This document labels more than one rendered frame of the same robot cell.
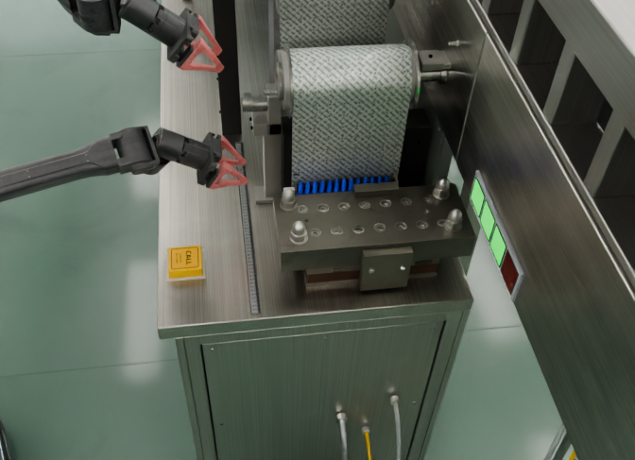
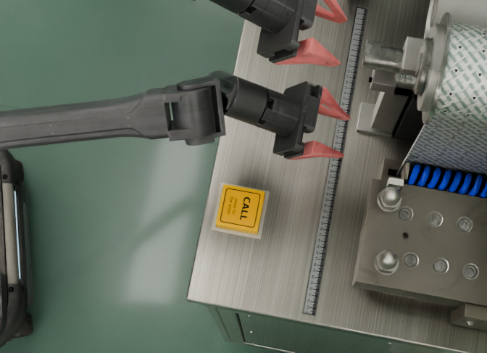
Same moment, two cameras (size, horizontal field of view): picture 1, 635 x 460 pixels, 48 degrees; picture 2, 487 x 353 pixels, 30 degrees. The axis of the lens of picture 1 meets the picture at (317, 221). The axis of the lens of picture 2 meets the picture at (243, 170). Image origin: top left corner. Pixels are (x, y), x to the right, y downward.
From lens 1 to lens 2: 77 cm
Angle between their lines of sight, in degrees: 31
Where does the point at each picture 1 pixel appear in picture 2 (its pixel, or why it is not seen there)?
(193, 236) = (260, 165)
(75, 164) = (111, 128)
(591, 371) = not seen: outside the picture
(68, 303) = (120, 29)
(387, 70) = not seen: outside the picture
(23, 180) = (43, 137)
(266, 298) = (327, 295)
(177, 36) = (277, 27)
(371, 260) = (472, 319)
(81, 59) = not seen: outside the picture
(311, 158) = (440, 152)
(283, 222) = (372, 229)
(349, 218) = (464, 248)
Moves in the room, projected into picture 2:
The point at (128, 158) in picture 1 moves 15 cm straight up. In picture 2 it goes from (183, 133) to (173, 95)
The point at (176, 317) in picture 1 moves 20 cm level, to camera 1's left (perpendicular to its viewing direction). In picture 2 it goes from (211, 290) to (98, 246)
